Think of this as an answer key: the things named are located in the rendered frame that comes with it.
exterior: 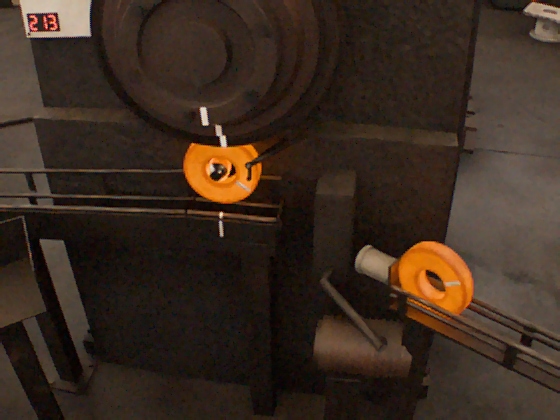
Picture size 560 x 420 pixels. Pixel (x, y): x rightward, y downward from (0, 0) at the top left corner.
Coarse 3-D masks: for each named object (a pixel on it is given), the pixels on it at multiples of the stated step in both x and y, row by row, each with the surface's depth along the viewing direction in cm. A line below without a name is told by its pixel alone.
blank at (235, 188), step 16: (192, 144) 126; (192, 160) 127; (208, 160) 126; (240, 160) 125; (192, 176) 129; (208, 176) 129; (240, 176) 127; (256, 176) 127; (208, 192) 131; (224, 192) 130; (240, 192) 130
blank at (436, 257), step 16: (416, 256) 114; (432, 256) 111; (448, 256) 110; (400, 272) 119; (416, 272) 116; (448, 272) 110; (464, 272) 109; (416, 288) 118; (432, 288) 119; (448, 288) 112; (464, 288) 109; (448, 304) 113; (464, 304) 110
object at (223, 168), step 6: (210, 162) 126; (216, 162) 124; (222, 162) 125; (228, 162) 126; (210, 168) 124; (216, 168) 124; (222, 168) 124; (228, 168) 125; (210, 174) 124; (216, 174) 124; (222, 174) 124; (216, 180) 125
